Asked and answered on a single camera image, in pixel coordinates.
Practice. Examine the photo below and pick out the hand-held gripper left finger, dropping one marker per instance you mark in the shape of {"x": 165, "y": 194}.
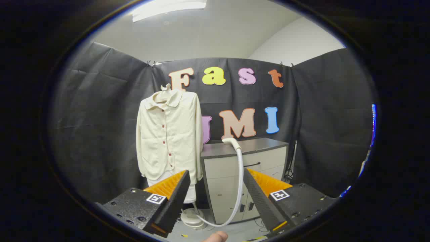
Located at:
{"x": 174, "y": 201}

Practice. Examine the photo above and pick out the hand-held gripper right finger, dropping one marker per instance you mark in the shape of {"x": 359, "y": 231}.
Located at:
{"x": 260, "y": 201}

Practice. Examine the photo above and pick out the white garment steamer base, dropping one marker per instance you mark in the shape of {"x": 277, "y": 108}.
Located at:
{"x": 191, "y": 220}

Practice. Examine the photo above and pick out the cream button shirt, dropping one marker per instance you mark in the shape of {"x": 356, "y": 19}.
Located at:
{"x": 161, "y": 148}

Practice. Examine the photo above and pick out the grey cabinet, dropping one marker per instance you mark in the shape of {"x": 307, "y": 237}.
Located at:
{"x": 221, "y": 168}

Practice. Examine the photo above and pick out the white plastic hanger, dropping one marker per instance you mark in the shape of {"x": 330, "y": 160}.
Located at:
{"x": 167, "y": 88}

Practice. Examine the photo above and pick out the ceiling light panel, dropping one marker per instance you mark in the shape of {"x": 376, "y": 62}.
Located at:
{"x": 168, "y": 8}

